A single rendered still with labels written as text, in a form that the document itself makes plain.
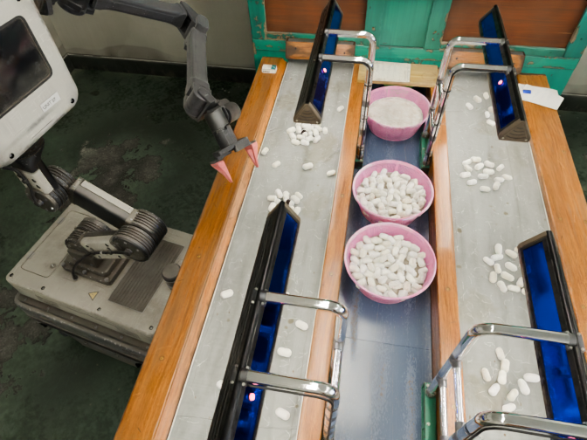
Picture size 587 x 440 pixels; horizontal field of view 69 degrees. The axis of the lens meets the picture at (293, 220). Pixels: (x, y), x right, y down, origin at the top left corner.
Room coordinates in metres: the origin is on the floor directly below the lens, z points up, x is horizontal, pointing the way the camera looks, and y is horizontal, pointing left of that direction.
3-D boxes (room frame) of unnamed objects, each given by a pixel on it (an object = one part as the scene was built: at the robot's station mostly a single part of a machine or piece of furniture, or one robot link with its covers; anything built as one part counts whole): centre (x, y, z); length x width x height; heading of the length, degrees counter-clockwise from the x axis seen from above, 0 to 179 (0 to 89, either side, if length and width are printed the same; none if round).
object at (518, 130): (1.15, -0.67, 1.08); 0.62 x 0.08 x 0.07; 168
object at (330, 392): (0.30, 0.01, 0.90); 0.20 x 0.19 x 0.45; 168
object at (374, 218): (0.94, -0.34, 0.72); 0.27 x 0.27 x 0.10
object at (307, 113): (1.27, -0.12, 1.08); 0.62 x 0.08 x 0.07; 168
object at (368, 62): (1.25, -0.20, 0.90); 0.20 x 0.19 x 0.45; 168
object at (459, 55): (1.57, -0.82, 0.83); 0.30 x 0.06 x 0.07; 78
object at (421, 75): (1.59, -0.48, 0.77); 0.33 x 0.15 x 0.01; 78
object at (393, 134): (1.37, -0.43, 0.72); 0.27 x 0.27 x 0.10
